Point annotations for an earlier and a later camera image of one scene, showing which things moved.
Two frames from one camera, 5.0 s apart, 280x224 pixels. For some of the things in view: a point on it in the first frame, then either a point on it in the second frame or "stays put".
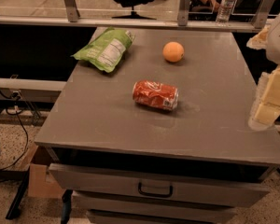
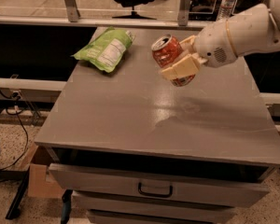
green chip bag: (106, 49) stays put
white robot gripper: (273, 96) to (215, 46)
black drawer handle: (171, 190) stays put
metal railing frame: (183, 21) stays put
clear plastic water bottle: (226, 5) stays put
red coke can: (153, 94) to (163, 49)
